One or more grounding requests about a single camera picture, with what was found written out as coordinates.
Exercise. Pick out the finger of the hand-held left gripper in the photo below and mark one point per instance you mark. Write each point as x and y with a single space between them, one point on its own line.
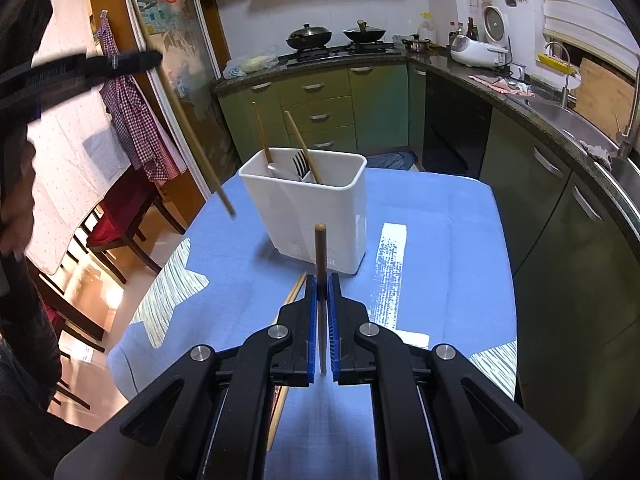
100 66

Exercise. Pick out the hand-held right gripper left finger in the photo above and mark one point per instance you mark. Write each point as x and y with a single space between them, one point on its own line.
314 330

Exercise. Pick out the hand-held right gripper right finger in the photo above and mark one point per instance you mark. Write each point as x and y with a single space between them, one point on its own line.
334 330

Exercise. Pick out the wooden chopstick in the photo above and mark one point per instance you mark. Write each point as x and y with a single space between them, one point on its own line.
295 292
195 135
262 135
320 260
302 145
300 287

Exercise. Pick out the white plastic utensil holder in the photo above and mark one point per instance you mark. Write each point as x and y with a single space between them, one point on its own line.
310 215

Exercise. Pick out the clear plastic spoon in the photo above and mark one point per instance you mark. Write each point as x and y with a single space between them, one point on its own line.
280 171

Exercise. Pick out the black plastic fork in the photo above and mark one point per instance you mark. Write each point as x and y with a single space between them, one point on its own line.
301 165

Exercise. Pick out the person's left hand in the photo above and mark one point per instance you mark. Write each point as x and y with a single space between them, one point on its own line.
15 210

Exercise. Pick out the checkered apron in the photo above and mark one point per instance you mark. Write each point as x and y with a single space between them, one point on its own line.
135 120

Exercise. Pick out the glass sliding door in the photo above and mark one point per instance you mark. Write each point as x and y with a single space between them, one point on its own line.
190 85

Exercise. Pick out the white dotted curtain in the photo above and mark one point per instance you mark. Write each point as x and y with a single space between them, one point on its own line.
70 160

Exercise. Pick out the blue star-print tablecloth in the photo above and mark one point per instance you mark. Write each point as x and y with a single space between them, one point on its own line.
430 270

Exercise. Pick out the clear plastic bag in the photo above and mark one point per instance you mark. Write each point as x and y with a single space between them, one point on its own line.
252 64

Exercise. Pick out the red cushioned wooden chair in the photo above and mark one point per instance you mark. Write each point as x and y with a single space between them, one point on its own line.
120 220

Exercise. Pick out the blue floor mat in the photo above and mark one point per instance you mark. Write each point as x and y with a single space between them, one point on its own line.
392 160

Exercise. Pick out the black wok with lid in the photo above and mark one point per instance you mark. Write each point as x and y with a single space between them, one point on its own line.
309 36

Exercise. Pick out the green lower cabinets with drawers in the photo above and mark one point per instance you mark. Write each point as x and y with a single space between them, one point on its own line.
320 105

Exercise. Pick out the green cabinets under sink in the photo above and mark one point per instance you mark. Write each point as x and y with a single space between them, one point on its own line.
550 240

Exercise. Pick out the black built-in appliance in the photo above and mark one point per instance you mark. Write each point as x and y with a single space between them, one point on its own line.
455 125

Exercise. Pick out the gas stove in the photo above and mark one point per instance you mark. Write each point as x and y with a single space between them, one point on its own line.
345 51

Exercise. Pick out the dark wooden chair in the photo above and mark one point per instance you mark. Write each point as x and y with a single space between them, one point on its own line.
65 320

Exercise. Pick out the pink dish cloth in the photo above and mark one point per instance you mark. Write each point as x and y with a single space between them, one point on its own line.
500 85

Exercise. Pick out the small steel pot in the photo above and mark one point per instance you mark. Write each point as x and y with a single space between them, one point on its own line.
416 44

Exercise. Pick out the white rice cooker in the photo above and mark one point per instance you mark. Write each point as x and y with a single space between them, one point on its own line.
477 50

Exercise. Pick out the cooking oil bottle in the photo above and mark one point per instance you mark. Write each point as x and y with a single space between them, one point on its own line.
426 27

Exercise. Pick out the steel mug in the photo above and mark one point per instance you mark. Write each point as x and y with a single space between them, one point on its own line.
518 71

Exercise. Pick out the grey rag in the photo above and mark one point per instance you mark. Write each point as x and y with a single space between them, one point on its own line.
597 152

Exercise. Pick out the dark sauce bottles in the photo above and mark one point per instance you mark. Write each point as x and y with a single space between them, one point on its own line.
470 27

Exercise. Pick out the small steel faucet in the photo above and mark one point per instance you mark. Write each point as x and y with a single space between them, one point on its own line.
566 85

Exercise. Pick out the yellow sponge holder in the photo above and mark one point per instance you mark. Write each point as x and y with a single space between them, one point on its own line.
552 60

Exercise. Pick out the wooden cutting board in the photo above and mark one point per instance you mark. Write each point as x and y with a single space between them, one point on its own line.
602 95

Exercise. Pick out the tall steel faucet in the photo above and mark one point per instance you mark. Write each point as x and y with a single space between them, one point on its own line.
631 125

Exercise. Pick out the white window blinds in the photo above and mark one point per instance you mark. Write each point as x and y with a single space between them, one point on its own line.
575 0

